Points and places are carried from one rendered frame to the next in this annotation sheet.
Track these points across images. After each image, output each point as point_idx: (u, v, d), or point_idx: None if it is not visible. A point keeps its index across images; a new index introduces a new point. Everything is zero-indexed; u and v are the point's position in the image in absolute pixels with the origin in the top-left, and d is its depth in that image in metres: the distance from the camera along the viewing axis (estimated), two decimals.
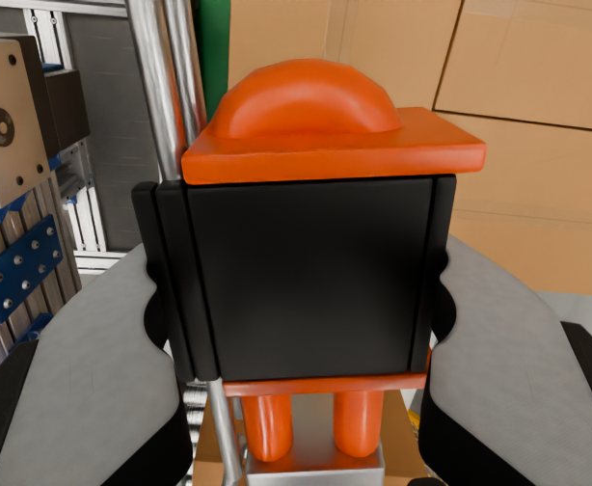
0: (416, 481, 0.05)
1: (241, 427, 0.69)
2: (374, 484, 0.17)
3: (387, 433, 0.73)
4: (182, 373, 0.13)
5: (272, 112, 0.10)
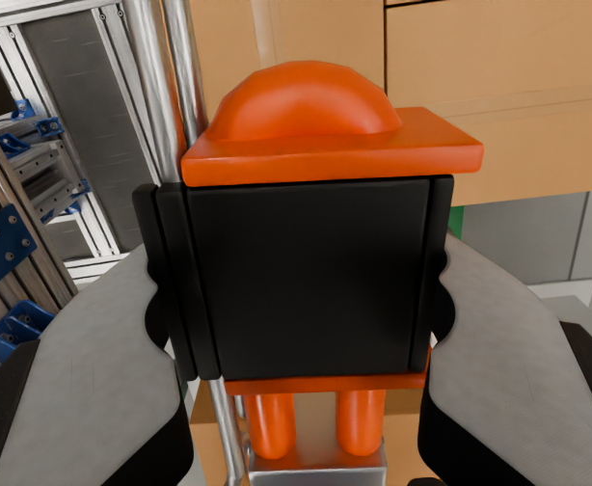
0: (416, 481, 0.05)
1: None
2: (376, 483, 0.17)
3: None
4: (184, 372, 0.13)
5: (271, 115, 0.10)
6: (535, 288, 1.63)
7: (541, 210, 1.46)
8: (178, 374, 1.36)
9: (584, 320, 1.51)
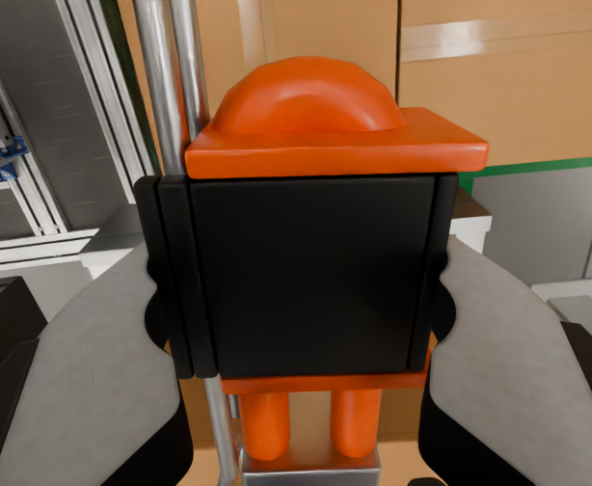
0: (416, 481, 0.05)
1: (185, 396, 0.44)
2: (370, 484, 0.17)
3: None
4: (180, 370, 0.12)
5: (276, 108, 0.10)
6: (546, 286, 1.46)
7: (557, 197, 1.30)
8: None
9: None
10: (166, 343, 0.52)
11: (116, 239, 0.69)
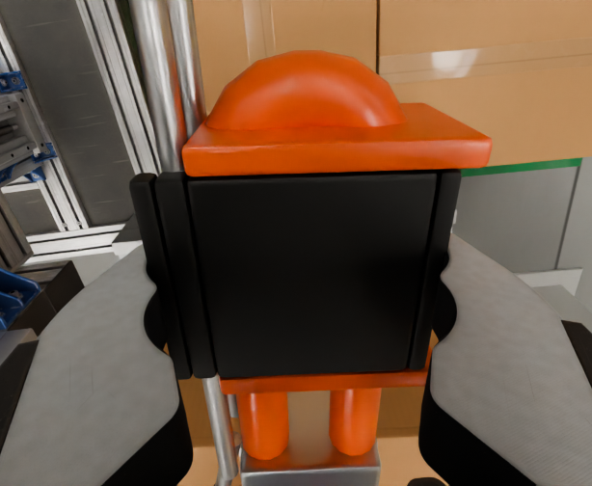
0: (416, 481, 0.05)
1: (182, 393, 0.44)
2: (370, 482, 0.17)
3: None
4: (178, 370, 0.12)
5: (275, 104, 0.10)
6: (522, 278, 1.60)
7: (529, 195, 1.44)
8: None
9: (571, 309, 1.49)
10: None
11: None
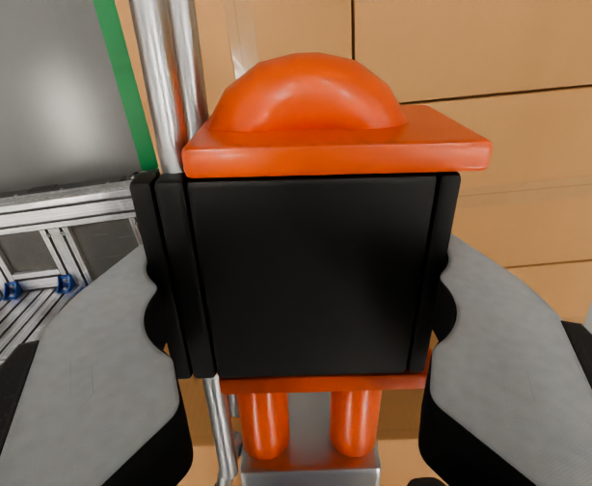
0: (416, 481, 0.05)
1: (186, 392, 0.44)
2: (370, 484, 0.17)
3: None
4: (178, 370, 0.12)
5: (275, 106, 0.10)
6: None
7: None
8: None
9: None
10: None
11: None
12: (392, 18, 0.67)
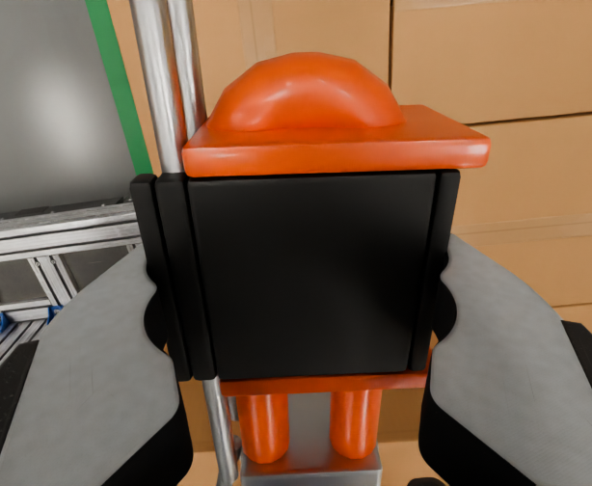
0: (416, 481, 0.05)
1: (182, 398, 0.44)
2: None
3: None
4: (178, 372, 0.12)
5: (275, 105, 0.10)
6: None
7: None
8: None
9: None
10: None
11: None
12: (438, 29, 0.57)
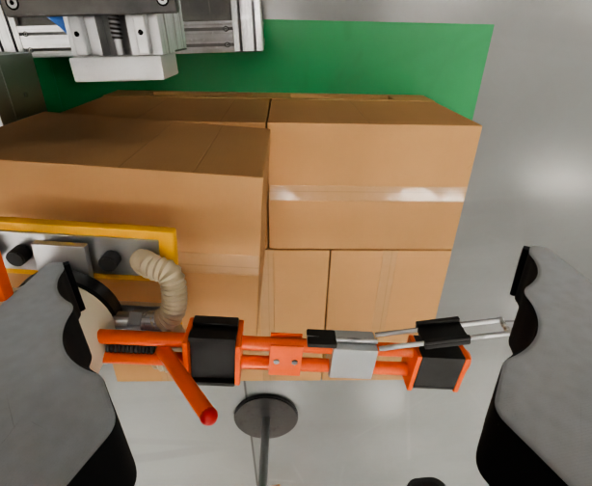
0: (416, 481, 0.05)
1: (263, 199, 0.81)
2: (364, 377, 0.62)
3: None
4: (428, 343, 0.58)
5: None
6: None
7: None
8: None
9: None
10: (266, 165, 0.86)
11: None
12: (372, 267, 1.29)
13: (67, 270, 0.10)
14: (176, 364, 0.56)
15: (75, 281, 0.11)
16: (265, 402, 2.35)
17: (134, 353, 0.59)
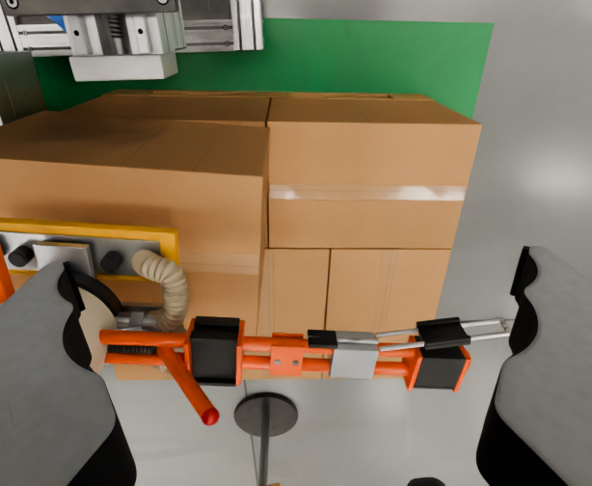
0: (416, 481, 0.05)
1: (263, 198, 0.81)
2: (365, 377, 0.62)
3: None
4: (429, 344, 0.58)
5: None
6: None
7: None
8: None
9: None
10: (266, 164, 0.86)
11: None
12: (372, 266, 1.29)
13: (67, 270, 0.10)
14: (178, 364, 0.56)
15: (75, 281, 0.11)
16: (265, 401, 2.36)
17: (136, 353, 0.59)
